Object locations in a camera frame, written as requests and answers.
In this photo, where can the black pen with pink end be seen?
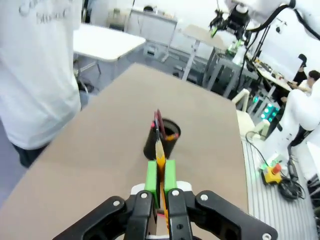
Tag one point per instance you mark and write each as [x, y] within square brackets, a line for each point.
[153, 124]

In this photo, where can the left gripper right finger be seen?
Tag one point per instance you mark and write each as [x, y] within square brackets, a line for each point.
[182, 217]

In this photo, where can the yellow emergency stop box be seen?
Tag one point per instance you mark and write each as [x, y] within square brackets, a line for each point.
[271, 177]

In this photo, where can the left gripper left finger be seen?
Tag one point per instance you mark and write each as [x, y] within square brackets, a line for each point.
[140, 220]

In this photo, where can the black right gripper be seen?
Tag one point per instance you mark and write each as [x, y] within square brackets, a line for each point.
[237, 18]

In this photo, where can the grey frame table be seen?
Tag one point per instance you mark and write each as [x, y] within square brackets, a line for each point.
[225, 70]

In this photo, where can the seated person in black shirt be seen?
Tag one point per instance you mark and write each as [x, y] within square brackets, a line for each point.
[300, 72]

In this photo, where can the dark red pen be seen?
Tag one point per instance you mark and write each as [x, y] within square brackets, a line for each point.
[160, 122]

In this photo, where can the grey cabinet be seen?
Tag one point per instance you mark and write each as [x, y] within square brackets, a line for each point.
[152, 27]

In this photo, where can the yellow pencil with eraser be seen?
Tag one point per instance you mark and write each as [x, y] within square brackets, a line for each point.
[160, 155]
[172, 137]

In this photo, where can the seated person in white shirt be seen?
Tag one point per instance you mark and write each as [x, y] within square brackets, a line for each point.
[308, 82]

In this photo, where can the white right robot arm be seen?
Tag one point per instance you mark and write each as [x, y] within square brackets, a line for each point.
[300, 110]

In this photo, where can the black mesh pen holder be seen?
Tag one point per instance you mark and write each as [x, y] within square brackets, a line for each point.
[152, 148]

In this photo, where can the person in white t-shirt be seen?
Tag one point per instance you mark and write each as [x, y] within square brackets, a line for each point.
[35, 75]

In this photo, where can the white table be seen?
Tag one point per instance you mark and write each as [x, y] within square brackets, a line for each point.
[105, 42]

